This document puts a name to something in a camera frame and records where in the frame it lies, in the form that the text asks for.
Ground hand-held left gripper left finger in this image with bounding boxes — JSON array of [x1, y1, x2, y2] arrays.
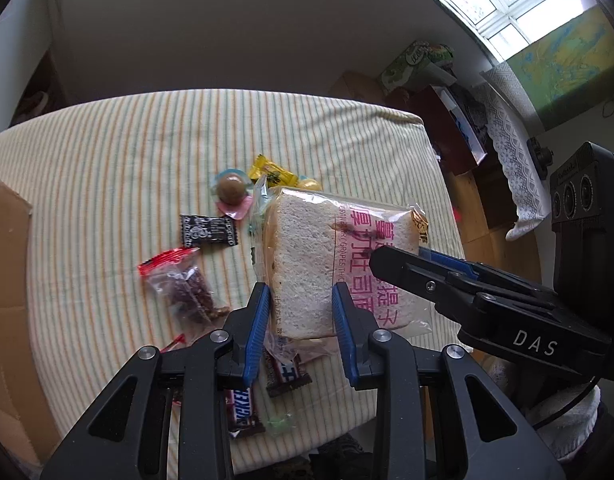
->
[[39, 282, 272, 480]]

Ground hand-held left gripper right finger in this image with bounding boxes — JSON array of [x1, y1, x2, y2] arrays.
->
[[332, 282, 568, 480]]

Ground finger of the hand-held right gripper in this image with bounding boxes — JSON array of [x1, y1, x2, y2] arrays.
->
[[369, 244, 488, 318], [419, 247, 555, 301]]

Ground sliced bread packet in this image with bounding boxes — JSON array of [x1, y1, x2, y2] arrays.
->
[[249, 175, 435, 356]]

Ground green candy packet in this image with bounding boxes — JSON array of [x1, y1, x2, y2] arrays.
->
[[264, 412, 294, 435]]

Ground brown jelly cup pink lid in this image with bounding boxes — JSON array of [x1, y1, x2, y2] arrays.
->
[[210, 169, 255, 221]]

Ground brown cardboard box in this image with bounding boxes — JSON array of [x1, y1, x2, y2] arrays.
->
[[0, 175, 62, 466]]

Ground brown chocolate bar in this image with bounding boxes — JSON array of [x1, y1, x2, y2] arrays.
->
[[224, 387, 266, 440], [263, 347, 312, 398]]

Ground clear red-edged dried fruit packet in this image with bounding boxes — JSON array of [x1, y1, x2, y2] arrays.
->
[[138, 246, 232, 326]]

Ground black device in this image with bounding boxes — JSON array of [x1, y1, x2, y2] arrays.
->
[[527, 137, 555, 181]]

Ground black snack packet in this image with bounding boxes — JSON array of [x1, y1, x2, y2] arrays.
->
[[179, 213, 238, 250]]

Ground white lace cloth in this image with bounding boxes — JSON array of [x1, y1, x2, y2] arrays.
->
[[479, 65, 548, 241]]

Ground yellow candy packet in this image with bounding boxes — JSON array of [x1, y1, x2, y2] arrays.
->
[[250, 154, 296, 190]]

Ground small brown carton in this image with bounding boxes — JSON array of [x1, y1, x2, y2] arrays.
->
[[329, 72, 388, 107]]

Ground green tissue box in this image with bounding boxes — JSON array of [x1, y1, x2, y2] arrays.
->
[[379, 40, 458, 93]]

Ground striped bed sheet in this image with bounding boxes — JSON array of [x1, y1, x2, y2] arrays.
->
[[0, 89, 468, 473]]

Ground white framed window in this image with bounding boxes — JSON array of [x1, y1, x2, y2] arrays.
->
[[397, 0, 602, 53]]

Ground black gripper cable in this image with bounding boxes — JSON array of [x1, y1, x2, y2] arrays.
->
[[534, 380, 600, 431]]

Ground wall map poster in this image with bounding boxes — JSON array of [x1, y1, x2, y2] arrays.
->
[[507, 7, 614, 131]]

